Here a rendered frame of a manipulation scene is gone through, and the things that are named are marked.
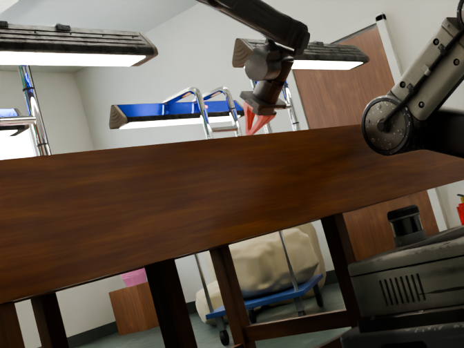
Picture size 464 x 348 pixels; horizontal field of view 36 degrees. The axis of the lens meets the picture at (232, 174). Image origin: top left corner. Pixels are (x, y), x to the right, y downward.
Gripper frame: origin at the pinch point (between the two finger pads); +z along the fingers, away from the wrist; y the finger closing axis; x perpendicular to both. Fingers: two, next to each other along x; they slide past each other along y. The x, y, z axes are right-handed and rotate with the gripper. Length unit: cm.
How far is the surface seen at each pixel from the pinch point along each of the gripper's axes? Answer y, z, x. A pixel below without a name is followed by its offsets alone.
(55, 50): 39.8, -7.0, -24.1
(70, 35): 33.8, -8.6, -28.3
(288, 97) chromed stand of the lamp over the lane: -62, 10, -33
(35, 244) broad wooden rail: 74, -2, 25
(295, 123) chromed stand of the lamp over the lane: -62, 16, -27
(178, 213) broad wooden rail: 46, -2, 25
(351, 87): -416, 99, -202
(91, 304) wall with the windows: -341, 431, -328
